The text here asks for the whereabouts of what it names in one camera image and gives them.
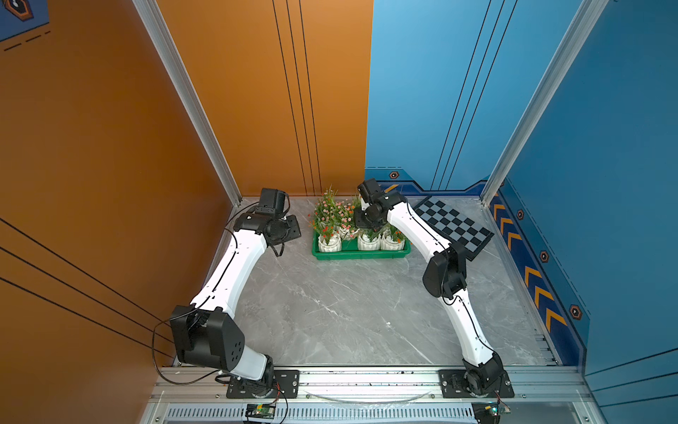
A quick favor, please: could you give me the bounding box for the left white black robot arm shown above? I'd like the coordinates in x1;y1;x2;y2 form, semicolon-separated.
169;212;301;397

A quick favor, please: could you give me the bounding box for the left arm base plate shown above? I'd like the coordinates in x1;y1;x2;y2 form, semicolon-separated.
226;369;300;399

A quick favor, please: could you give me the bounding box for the red flower pot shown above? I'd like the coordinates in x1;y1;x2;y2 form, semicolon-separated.
316;223;342;253
358;229;381;252

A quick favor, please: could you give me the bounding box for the green plastic storage tray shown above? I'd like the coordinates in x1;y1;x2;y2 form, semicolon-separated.
312;229;411;261

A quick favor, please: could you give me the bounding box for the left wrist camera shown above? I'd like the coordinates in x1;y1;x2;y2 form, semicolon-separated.
257;188;289;219

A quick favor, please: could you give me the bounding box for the pink flower pot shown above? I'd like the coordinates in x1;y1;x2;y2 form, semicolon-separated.
312;187;338;233
337;196;361;241

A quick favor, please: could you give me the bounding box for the black white chessboard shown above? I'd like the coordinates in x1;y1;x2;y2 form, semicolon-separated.
414;196;494;261

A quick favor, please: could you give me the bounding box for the green circuit board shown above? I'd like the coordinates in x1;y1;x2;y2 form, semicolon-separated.
471;403;511;424
244;404;276;422

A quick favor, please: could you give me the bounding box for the aluminium front rail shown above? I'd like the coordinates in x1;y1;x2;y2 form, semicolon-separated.
148;365;594;405

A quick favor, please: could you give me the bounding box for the right green circuit board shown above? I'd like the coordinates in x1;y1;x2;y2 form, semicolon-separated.
471;403;511;424

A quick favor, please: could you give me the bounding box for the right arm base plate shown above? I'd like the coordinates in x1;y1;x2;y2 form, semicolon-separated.
438;369;516;399

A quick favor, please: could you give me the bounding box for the left green circuit board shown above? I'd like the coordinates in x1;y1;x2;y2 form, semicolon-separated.
244;404;276;422

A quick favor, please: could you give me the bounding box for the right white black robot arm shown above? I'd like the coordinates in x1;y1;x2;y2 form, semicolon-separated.
354;180;515;398

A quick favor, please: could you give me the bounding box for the orange flower pot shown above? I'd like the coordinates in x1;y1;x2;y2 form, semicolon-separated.
381;224;406;251

